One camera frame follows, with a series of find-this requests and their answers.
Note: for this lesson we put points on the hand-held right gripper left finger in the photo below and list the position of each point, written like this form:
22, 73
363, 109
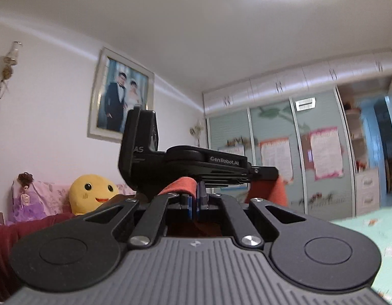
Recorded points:
190, 209

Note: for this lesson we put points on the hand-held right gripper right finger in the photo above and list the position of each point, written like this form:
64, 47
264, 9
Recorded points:
198, 209

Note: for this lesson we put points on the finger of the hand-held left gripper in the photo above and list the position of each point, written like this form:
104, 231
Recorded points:
265, 173

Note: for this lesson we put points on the red t-shirt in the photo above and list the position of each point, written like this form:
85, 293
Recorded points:
180, 186

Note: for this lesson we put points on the person's left forearm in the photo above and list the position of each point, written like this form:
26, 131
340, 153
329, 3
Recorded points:
24, 238

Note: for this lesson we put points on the framed wedding photo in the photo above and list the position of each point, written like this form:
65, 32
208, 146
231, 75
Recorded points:
122, 95

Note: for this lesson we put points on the yellow plush toy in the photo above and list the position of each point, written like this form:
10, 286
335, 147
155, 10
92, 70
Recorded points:
91, 193

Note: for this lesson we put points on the grey sliding door wardrobe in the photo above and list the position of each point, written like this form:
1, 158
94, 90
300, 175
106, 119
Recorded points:
326, 114

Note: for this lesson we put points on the white corner shelf unit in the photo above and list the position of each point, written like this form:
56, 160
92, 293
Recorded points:
353, 133

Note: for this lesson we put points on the white drawer cabinet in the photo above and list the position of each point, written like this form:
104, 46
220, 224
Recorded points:
367, 190

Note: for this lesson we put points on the light green quilted bed cover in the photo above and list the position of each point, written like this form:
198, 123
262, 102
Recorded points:
373, 228

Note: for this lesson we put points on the doll in purple dress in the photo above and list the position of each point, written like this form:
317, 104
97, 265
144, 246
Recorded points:
26, 200

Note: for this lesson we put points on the orange-framed wall poster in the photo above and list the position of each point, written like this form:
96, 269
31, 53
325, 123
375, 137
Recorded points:
277, 155

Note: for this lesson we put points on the blue-framed wall poster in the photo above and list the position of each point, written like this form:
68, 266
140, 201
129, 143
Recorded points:
230, 151

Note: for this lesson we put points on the hanging wall ornament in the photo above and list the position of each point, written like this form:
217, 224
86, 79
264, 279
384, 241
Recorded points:
196, 132

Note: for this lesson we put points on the pink-framed wall poster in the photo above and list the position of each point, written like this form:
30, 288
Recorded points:
327, 152

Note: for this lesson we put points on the golden wall lamp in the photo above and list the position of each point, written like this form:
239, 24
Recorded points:
10, 60

